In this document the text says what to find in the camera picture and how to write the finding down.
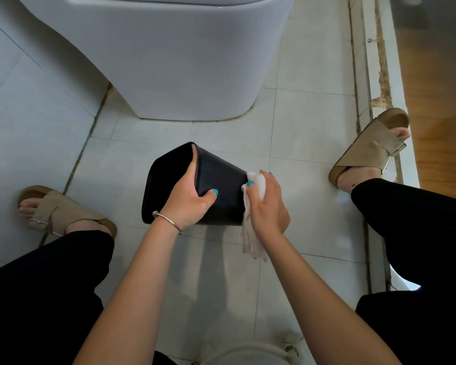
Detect black plastic waste bin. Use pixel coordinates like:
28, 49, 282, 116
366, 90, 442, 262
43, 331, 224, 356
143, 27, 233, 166
141, 141, 251, 227

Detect person's right hand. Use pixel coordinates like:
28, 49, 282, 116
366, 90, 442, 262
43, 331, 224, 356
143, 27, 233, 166
246, 169, 291, 242

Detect white door threshold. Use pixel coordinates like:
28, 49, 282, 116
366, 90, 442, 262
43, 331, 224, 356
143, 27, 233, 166
348, 0, 422, 294

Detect person's left beige sandal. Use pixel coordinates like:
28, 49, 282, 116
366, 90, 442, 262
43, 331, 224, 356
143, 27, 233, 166
17, 185, 118, 239

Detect person's right beige sandal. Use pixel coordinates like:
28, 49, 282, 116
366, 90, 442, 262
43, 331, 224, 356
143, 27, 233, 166
328, 107, 411, 194

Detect person's black trousers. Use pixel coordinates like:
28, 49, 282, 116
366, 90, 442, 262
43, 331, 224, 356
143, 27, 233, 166
0, 177, 456, 365

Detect person's left hand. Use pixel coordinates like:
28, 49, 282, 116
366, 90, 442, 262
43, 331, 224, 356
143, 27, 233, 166
159, 144, 219, 232

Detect person's right forearm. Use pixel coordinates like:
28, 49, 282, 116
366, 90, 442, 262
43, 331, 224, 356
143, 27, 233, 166
265, 230, 403, 365

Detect person's beige sandal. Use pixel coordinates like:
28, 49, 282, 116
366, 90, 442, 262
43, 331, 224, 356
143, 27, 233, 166
17, 185, 118, 239
328, 107, 411, 194

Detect person's left forearm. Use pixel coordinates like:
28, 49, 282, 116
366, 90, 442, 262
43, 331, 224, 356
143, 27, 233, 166
72, 220, 181, 365

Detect white cleaning cloth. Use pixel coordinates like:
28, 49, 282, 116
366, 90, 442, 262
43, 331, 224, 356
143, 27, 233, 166
240, 171, 270, 263

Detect white toilet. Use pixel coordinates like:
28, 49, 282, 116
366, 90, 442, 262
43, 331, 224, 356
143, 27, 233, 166
15, 0, 297, 122

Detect white curved plastic strap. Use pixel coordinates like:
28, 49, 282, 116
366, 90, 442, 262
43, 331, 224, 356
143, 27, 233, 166
192, 332, 305, 365

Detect silver bracelet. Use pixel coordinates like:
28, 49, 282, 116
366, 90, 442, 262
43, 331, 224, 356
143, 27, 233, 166
152, 210, 183, 236

